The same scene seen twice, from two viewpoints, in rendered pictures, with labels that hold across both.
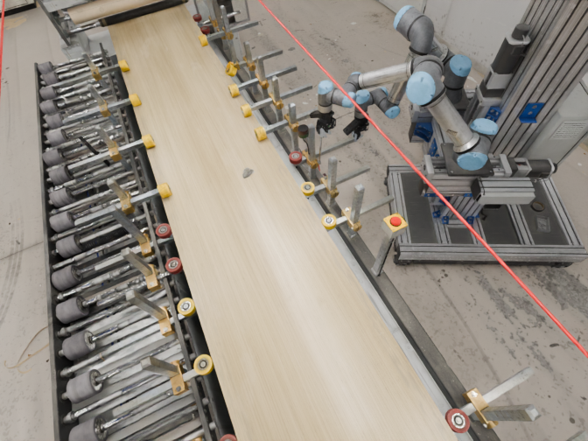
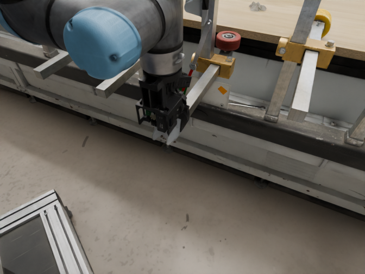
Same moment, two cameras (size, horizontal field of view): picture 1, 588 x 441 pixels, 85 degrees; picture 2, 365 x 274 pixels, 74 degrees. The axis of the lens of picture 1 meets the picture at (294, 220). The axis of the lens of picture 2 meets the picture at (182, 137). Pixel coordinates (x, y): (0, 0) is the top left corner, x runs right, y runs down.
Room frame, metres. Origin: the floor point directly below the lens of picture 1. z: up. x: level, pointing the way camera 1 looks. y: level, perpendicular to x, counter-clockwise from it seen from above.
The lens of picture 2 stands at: (1.81, -0.73, 1.25)
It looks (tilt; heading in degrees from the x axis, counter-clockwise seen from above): 46 degrees down; 135
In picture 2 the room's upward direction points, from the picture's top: straight up
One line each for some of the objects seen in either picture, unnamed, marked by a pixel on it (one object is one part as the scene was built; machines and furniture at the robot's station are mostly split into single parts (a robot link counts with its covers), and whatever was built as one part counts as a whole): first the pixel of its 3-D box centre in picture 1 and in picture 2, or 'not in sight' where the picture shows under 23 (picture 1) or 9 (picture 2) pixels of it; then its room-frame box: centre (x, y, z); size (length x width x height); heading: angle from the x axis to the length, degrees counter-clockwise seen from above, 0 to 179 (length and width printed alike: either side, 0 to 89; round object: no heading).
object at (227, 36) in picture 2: (296, 161); (226, 50); (1.36, -0.06, 0.85); 0.08 x 0.08 x 0.11
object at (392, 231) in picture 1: (394, 226); not in sight; (0.64, -0.41, 1.18); 0.07 x 0.07 x 0.08; 19
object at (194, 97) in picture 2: (324, 150); (205, 82); (1.43, -0.25, 0.84); 0.43 x 0.03 x 0.04; 109
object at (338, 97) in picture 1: (345, 96); not in sight; (1.34, -0.34, 1.31); 0.11 x 0.11 x 0.08; 56
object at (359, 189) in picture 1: (354, 213); not in sight; (0.88, -0.32, 0.92); 0.03 x 0.03 x 0.48; 19
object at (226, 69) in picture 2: (310, 158); (212, 63); (1.38, -0.15, 0.85); 0.13 x 0.06 x 0.05; 19
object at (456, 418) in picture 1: (453, 420); not in sight; (-0.07, -0.51, 0.85); 0.08 x 0.08 x 0.11
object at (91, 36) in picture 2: (378, 97); (106, 32); (1.53, -0.58, 1.12); 0.11 x 0.11 x 0.08; 19
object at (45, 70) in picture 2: (360, 213); (85, 46); (0.94, -0.37, 0.83); 0.43 x 0.03 x 0.04; 109
